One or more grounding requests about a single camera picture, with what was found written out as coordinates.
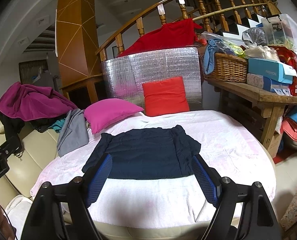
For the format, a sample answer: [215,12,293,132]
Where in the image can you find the navy blue padded jacket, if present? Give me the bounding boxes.
[82,125,201,180]

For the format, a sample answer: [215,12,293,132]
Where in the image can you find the black garment on sofa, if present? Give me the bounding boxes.
[0,111,66,143]

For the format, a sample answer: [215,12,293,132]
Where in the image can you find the floral fabric bag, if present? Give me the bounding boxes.
[279,177,297,231]

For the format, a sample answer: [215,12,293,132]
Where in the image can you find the magenta fleece garment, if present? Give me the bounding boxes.
[0,82,77,121]

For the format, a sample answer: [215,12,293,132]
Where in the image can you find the teal garment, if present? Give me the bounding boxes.
[49,118,65,134]

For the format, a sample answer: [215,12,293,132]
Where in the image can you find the white pink bed blanket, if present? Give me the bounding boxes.
[31,111,277,229]

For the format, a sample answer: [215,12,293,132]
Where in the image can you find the cardboard box under table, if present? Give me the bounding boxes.
[267,132,283,158]

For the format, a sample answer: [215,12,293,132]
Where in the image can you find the grey garment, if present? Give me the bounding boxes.
[57,108,89,157]

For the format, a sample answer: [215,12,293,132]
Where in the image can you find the wooden side table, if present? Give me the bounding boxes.
[207,79,297,150]

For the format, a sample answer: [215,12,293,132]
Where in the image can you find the magenta pillow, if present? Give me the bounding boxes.
[84,98,144,134]

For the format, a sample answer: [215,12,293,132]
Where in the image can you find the wooden pillar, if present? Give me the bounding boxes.
[56,0,103,103]

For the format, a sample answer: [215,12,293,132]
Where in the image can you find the floral patterned box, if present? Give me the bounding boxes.
[247,73,291,96]

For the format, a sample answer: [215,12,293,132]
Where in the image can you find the light blue shoe box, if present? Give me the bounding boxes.
[248,58,297,85]

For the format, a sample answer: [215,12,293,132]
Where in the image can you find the silver foil insulation board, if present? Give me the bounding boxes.
[102,47,202,111]

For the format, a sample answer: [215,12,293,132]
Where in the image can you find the wicker basket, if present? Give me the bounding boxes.
[202,53,248,83]

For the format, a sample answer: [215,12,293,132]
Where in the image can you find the red pillow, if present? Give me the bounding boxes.
[142,76,190,117]

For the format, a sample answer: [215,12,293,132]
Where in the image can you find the red patterned bag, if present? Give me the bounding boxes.
[270,45,297,96]

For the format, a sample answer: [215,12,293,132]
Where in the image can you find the blue cloth in basket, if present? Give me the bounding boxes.
[203,38,235,75]

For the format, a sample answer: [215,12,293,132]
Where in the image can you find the grey plastic bag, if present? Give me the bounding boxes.
[242,27,267,48]

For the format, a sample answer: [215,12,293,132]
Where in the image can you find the clear plastic storage box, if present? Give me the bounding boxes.
[261,14,297,54]

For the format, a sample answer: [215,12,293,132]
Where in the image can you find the red cloth on railing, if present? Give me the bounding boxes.
[119,18,203,57]

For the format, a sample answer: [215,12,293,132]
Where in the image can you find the wooden stair railing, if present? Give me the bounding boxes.
[96,0,280,61]

